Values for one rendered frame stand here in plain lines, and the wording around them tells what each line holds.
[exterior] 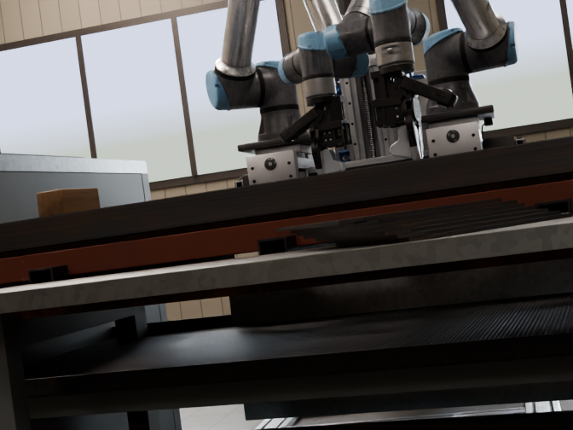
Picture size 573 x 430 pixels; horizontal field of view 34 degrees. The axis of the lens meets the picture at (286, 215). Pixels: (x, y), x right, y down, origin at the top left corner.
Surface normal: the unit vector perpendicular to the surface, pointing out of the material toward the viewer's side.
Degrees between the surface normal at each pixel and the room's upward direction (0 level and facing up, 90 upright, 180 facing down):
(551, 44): 90
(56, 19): 90
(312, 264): 90
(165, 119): 90
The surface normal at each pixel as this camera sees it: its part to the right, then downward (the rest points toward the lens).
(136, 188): 0.93, -0.13
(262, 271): -0.33, 0.04
